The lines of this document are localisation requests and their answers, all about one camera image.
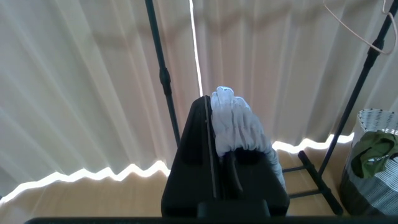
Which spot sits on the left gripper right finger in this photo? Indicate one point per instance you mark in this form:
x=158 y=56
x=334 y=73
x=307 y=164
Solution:
x=258 y=183

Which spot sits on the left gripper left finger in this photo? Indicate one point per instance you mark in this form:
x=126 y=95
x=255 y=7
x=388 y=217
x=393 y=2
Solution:
x=186 y=180

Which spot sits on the pale grey shorts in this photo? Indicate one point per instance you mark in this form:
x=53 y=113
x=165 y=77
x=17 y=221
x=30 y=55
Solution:
x=236 y=124

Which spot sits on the black clothes rack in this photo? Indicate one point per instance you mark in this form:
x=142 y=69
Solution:
x=164 y=81

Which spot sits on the white laundry basket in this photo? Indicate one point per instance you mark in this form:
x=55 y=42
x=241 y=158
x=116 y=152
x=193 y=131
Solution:
x=373 y=193

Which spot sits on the pink clothes hanger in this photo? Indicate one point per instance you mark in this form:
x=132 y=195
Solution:
x=351 y=32

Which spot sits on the green garment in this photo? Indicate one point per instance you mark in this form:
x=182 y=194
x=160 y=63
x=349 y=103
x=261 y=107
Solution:
x=373 y=152

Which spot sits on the beige curtain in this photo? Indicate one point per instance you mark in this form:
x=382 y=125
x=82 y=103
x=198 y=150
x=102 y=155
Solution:
x=77 y=77

